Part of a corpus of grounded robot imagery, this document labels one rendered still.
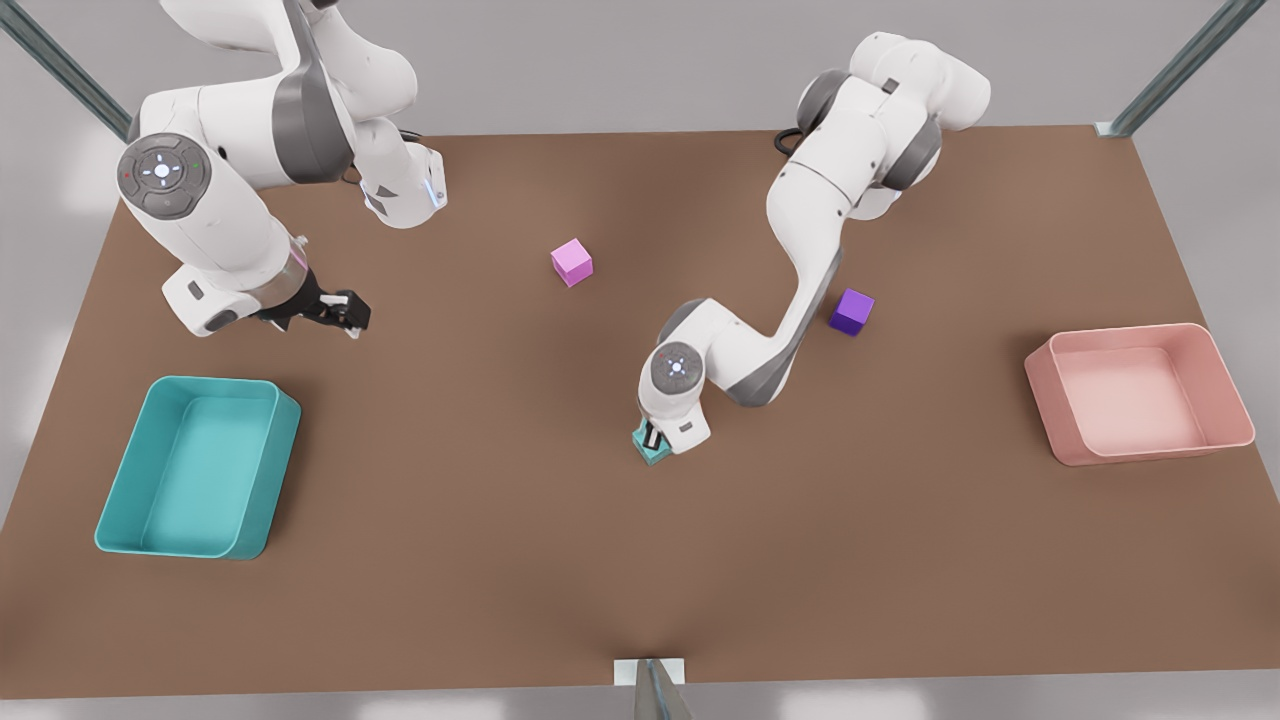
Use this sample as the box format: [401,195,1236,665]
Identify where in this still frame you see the pink cube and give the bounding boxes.
[550,238,594,289]

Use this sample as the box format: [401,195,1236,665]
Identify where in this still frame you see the teal rectangular bin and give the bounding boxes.
[94,376,302,561]

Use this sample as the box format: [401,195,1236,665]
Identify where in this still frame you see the purple cube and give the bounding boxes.
[828,288,877,338]

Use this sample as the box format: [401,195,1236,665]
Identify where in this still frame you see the pink rectangular bin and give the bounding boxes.
[1024,322,1257,468]

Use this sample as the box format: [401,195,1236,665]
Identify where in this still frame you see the silver frame post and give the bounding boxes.
[612,656,692,720]
[0,0,137,142]
[1094,0,1268,139]

